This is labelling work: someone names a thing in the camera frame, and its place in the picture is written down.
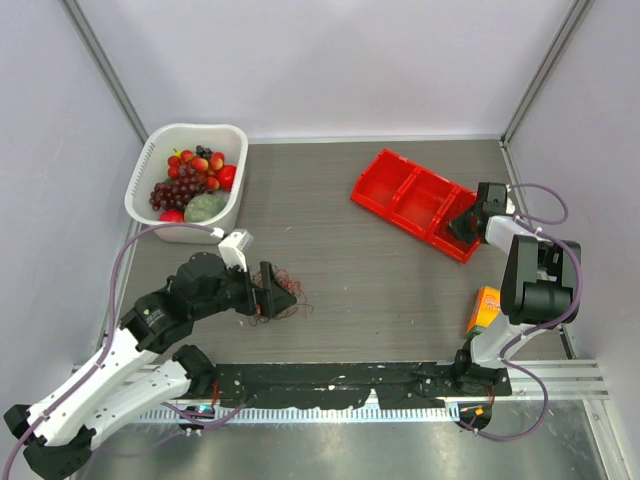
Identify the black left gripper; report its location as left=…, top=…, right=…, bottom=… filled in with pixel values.
left=194, top=257, right=297, bottom=319

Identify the wire bundle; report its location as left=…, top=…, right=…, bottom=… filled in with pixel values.
left=244, top=267, right=315, bottom=327

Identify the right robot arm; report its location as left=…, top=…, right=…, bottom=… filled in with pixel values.
left=449, top=182, right=583, bottom=395

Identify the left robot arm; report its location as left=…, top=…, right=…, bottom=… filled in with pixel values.
left=4, top=252, right=297, bottom=479

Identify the red compartment tray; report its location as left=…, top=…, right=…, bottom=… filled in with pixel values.
left=351, top=149, right=480, bottom=264

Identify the orange yellow carton box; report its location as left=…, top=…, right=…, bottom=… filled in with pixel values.
left=466, top=286, right=501, bottom=338

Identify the green melon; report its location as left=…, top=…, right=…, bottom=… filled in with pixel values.
left=184, top=194, right=226, bottom=223

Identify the red tomato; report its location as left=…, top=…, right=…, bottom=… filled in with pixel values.
left=159, top=210, right=185, bottom=223

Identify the red apple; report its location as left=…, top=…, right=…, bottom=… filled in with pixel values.
left=216, top=164, right=237, bottom=192

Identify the purple grape bunch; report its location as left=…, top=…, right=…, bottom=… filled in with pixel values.
left=149, top=165, right=207, bottom=211

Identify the white plastic basket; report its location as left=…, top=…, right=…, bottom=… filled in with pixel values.
left=124, top=123, right=248, bottom=244

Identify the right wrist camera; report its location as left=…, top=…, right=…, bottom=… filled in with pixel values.
left=505, top=193, right=516, bottom=216

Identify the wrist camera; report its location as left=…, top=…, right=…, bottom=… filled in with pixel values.
left=210, top=228, right=254, bottom=272
left=505, top=193, right=516, bottom=216

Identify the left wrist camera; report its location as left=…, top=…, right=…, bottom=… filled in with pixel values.
left=210, top=228, right=254, bottom=272

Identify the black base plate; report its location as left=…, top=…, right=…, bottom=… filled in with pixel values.
left=216, top=362, right=512, bottom=410

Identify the white cable duct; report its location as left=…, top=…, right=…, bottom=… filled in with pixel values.
left=139, top=405, right=461, bottom=424

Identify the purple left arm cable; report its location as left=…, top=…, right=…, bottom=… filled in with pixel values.
left=2, top=223, right=249, bottom=479

